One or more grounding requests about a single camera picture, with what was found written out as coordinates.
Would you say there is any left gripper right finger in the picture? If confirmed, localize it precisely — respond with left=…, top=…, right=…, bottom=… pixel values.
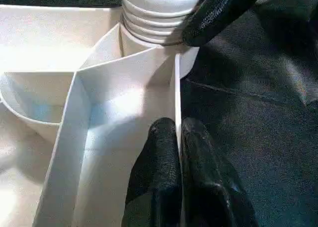
left=181, top=117, right=259, bottom=227

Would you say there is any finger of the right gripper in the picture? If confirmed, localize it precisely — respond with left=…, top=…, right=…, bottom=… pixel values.
left=182, top=0, right=264, bottom=47

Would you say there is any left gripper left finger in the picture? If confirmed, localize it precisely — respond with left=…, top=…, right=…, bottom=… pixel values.
left=122, top=117, right=184, bottom=227

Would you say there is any white plastic table leg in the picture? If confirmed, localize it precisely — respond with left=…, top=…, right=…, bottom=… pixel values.
left=120, top=0, right=207, bottom=46

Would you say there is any white plastic table top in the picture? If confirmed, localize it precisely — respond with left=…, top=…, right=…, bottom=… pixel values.
left=0, top=4, right=200, bottom=227

